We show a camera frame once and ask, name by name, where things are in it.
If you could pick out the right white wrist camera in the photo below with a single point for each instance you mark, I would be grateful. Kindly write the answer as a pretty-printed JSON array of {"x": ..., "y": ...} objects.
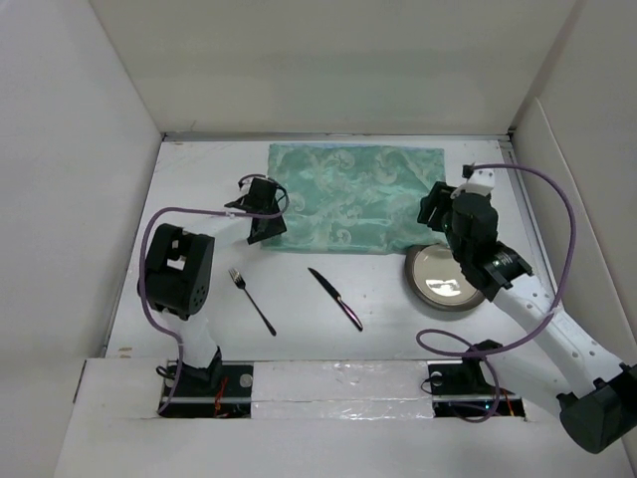
[{"x": 478, "y": 179}]

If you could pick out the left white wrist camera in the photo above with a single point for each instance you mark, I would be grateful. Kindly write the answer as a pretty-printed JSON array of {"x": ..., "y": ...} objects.
[{"x": 246, "y": 180}]

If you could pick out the round plate with dark rim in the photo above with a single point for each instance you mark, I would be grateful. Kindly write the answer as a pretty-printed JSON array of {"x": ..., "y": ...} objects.
[{"x": 435, "y": 278}]

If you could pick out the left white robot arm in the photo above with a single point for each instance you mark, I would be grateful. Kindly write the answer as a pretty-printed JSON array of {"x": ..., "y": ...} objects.
[{"x": 175, "y": 269}]

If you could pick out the aluminium table edge rail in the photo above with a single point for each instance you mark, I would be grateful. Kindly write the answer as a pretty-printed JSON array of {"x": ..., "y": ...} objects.
[{"x": 541, "y": 264}]

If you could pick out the black handled table knife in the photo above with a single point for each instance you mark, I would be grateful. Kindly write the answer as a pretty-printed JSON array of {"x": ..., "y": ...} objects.
[{"x": 336, "y": 296}]

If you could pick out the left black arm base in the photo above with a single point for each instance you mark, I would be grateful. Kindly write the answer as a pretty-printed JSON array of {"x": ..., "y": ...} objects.
[{"x": 227, "y": 395}]

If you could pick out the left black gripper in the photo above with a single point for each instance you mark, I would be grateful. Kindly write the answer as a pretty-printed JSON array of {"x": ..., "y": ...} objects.
[{"x": 273, "y": 229}]

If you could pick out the green patterned cloth placemat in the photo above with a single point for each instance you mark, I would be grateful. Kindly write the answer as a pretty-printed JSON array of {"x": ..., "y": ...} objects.
[{"x": 354, "y": 199}]

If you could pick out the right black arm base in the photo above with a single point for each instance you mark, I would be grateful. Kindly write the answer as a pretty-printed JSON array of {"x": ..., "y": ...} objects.
[{"x": 458, "y": 389}]

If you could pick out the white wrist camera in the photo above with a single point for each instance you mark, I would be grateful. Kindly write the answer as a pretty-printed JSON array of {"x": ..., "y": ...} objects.
[
  {"x": 246, "y": 180},
  {"x": 478, "y": 179}
]

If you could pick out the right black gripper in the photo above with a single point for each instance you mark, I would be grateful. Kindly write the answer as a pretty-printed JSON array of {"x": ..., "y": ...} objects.
[{"x": 441, "y": 196}]

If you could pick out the black metal fork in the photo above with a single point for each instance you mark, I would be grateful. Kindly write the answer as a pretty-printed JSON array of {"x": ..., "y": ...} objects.
[{"x": 240, "y": 283}]

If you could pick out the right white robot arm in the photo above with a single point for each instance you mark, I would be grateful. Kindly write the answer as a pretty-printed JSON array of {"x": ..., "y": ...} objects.
[{"x": 557, "y": 365}]

